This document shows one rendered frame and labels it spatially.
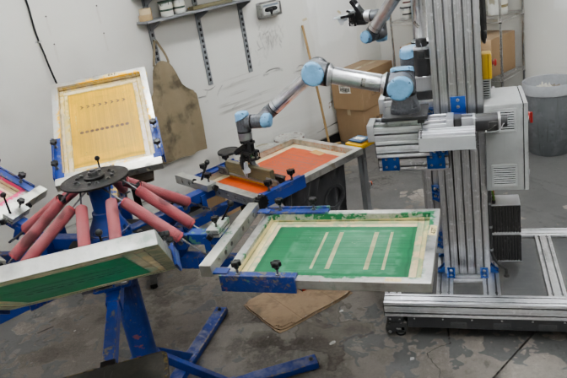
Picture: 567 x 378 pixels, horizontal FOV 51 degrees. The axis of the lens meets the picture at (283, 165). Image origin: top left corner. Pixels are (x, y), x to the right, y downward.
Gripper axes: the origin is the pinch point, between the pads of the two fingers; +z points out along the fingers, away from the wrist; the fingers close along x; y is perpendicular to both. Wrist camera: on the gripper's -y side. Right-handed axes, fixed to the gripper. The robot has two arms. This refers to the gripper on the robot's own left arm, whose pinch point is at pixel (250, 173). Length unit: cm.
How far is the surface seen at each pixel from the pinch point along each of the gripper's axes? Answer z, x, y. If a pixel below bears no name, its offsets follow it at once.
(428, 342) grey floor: 101, 39, 79
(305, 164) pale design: 5.3, 33.5, 8.2
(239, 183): 5.3, -4.1, -6.0
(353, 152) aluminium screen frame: 2, 53, 29
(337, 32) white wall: -18, 297, -200
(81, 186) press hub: -30, -93, 5
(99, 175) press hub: -31, -83, 3
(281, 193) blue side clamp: 3.5, -5.4, 30.3
